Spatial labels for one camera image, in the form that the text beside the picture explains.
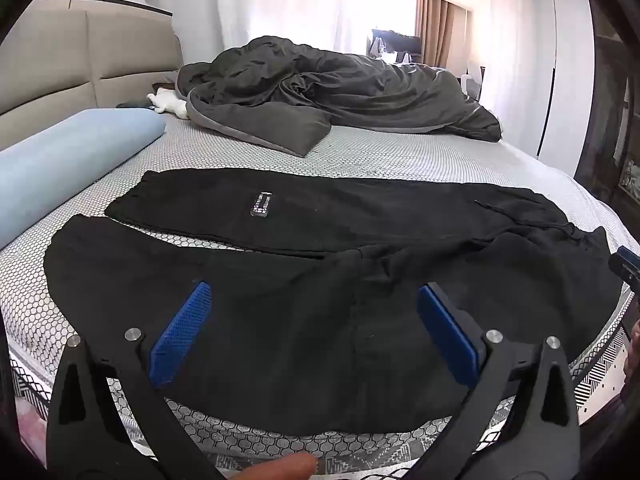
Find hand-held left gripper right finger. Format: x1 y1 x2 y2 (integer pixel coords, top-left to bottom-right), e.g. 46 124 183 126
405 282 582 480

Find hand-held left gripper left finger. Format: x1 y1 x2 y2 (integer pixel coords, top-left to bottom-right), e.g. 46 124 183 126
46 281 223 480

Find black pants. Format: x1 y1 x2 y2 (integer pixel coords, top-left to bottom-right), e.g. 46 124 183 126
44 170 626 436

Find person's left hand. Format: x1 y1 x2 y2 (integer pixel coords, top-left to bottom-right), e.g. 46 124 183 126
249 452 319 480

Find dark wooden cabinet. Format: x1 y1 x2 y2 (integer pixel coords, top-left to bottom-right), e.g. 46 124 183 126
574 0 640 211

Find light blue bolster pillow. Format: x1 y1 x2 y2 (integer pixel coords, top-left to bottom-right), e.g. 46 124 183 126
0 108 166 251

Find white wardrobe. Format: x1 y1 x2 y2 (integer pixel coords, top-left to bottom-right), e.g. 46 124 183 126
492 0 597 177

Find white plush toy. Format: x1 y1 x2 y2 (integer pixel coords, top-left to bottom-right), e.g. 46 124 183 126
146 87 191 120

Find dark grey duvet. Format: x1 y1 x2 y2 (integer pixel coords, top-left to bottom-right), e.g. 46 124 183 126
177 36 503 157

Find clothes on drying rack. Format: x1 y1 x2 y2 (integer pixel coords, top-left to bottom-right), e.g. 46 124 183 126
369 27 422 64

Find beige padded headboard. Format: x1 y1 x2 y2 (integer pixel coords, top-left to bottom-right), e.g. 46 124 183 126
0 0 183 151

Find brown curtain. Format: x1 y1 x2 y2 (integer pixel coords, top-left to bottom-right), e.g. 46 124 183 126
415 0 456 68

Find white sheer curtain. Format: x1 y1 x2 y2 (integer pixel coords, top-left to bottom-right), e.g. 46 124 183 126
215 0 421 61

